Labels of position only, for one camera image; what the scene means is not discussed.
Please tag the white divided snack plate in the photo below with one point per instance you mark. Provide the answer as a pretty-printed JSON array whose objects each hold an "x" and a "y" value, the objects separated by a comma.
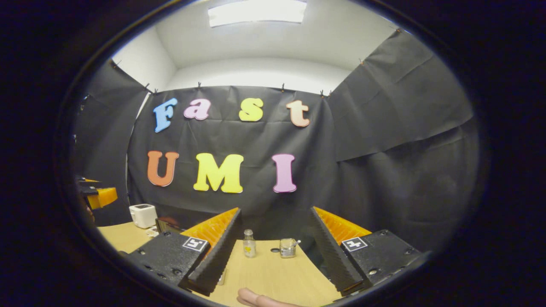
[{"x": 152, "y": 232}]

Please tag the black backdrop cloth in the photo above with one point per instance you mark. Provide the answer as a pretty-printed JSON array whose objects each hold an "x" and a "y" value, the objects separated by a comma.
[{"x": 362, "y": 170}]

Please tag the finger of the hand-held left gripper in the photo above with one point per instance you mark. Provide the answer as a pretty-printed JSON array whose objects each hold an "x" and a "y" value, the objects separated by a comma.
[
  {"x": 89, "y": 181},
  {"x": 104, "y": 197}
]

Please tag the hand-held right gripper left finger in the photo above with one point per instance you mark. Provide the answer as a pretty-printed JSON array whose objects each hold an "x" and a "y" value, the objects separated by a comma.
[{"x": 218, "y": 256}]

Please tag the row of small cloth clips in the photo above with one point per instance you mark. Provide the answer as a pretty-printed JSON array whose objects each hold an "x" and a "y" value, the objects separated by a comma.
[{"x": 198, "y": 84}]

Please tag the ceiling light panel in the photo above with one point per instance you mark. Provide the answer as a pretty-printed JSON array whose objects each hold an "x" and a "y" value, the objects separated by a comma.
[{"x": 258, "y": 13}]

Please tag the white toaster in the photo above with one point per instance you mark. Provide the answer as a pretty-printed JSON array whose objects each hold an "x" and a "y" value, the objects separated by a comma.
[{"x": 143, "y": 216}]

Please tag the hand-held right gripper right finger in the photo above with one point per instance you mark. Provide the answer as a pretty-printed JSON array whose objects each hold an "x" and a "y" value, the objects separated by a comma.
[{"x": 332, "y": 256}]

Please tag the black electric oven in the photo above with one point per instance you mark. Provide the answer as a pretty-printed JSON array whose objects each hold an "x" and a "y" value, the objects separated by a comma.
[{"x": 167, "y": 225}]

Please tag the glass jar with metal lid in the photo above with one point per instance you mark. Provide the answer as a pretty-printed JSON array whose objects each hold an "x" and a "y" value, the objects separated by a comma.
[{"x": 288, "y": 249}]

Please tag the small clear glass bottle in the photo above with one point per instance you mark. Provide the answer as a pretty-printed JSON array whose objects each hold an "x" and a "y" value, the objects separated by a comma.
[{"x": 249, "y": 248}]

